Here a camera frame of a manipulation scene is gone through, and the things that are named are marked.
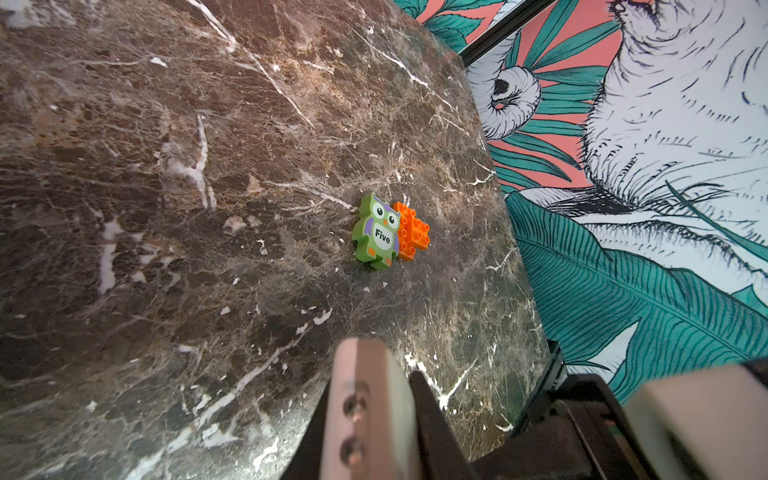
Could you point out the orange toy brick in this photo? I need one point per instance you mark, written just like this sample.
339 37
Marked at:
413 233

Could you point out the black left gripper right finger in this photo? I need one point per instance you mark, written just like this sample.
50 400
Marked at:
578 431

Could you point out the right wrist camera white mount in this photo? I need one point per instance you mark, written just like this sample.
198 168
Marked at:
709 424

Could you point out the black frame post right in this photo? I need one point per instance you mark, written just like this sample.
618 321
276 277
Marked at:
507 21

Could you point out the green owl puzzle piece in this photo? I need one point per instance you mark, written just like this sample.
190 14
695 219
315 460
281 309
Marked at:
376 233

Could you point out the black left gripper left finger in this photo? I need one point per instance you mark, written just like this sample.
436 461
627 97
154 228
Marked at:
440 453

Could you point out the grey remote control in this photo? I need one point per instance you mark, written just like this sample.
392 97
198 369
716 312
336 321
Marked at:
370 429

